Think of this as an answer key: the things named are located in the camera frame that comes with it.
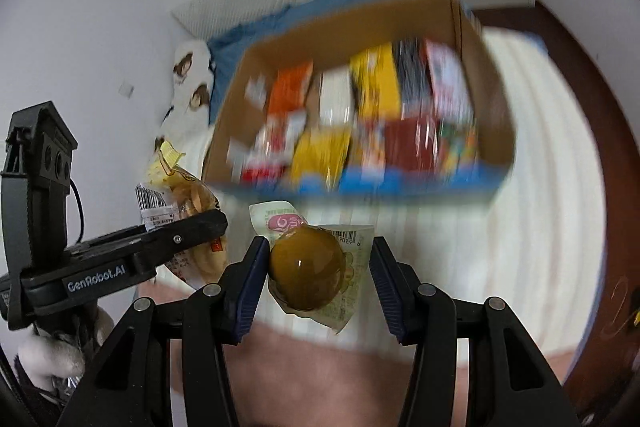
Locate crumpled yellow snack packet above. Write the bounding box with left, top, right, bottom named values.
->
left=290, top=127, right=352, bottom=188

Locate red white snack packet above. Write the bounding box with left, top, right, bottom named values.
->
left=242, top=114, right=306, bottom=182

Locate white striped blanket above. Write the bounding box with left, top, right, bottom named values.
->
left=140, top=27, right=618, bottom=427

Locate red blue snack packet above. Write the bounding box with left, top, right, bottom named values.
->
left=350, top=122, right=386, bottom=172

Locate grey striped snack packet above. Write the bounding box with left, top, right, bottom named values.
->
left=392, top=39, right=433, bottom=118

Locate dark red snack packet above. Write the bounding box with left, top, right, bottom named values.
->
left=382, top=117, right=441, bottom=172

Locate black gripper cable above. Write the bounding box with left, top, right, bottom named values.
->
left=69, top=179, right=85, bottom=244

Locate blue bedsheet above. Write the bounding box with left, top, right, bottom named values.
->
left=207, top=0, right=431, bottom=125

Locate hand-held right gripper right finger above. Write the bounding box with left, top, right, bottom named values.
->
left=369, top=236, right=568, bottom=427

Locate person's left hand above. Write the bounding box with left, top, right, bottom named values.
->
left=20, top=304, right=113, bottom=390

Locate long yellow snack packet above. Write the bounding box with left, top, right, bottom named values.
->
left=350, top=42, right=403, bottom=120

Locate small white snack packet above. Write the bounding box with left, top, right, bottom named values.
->
left=245, top=77, right=269, bottom=106

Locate packaged brown bun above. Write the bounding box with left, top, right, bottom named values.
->
left=249, top=201, right=375, bottom=334

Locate orange snack packet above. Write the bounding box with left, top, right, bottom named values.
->
left=267, top=61, right=315, bottom=115

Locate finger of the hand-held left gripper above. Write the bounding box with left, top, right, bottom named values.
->
left=67, top=209, right=230, bottom=269

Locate brown cardboard box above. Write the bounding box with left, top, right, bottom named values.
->
left=202, top=0, right=516, bottom=208

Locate yellow pastry packet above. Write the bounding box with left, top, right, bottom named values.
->
left=135, top=139, right=231, bottom=290

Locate colourful candy packet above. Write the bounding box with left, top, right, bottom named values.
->
left=437, top=119, right=478, bottom=172

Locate white plush toy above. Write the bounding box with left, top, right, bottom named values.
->
left=155, top=39, right=215, bottom=148

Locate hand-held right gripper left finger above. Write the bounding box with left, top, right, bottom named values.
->
left=57, top=236, right=273, bottom=427

